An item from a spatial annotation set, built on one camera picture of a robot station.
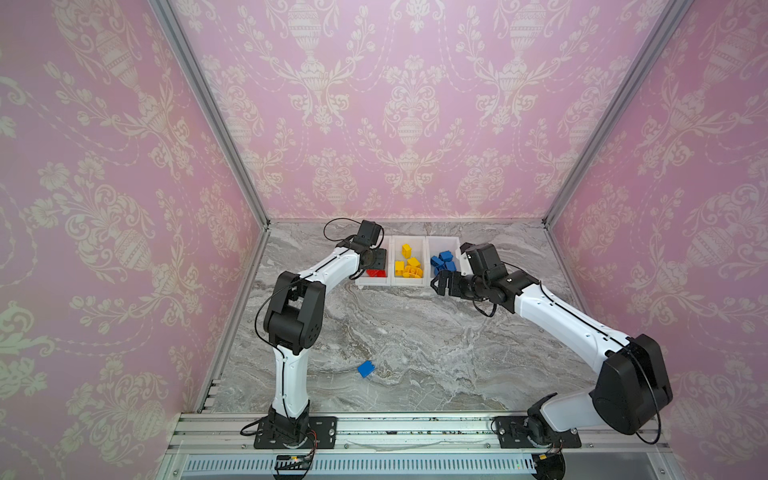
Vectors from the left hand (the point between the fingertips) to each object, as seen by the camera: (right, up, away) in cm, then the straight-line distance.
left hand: (376, 258), depth 100 cm
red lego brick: (0, -5, +3) cm, 6 cm away
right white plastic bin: (+21, +5, +12) cm, 25 cm away
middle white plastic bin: (+14, +6, +7) cm, 17 cm away
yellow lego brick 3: (+12, -5, +2) cm, 13 cm away
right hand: (+20, -7, -15) cm, 26 cm away
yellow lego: (+10, +3, +7) cm, 13 cm away
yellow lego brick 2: (+8, -3, +3) cm, 9 cm away
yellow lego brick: (+13, -1, +5) cm, 14 cm away
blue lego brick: (+21, -1, +5) cm, 22 cm away
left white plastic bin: (-4, -7, +2) cm, 9 cm away
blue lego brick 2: (-2, -31, -15) cm, 34 cm away
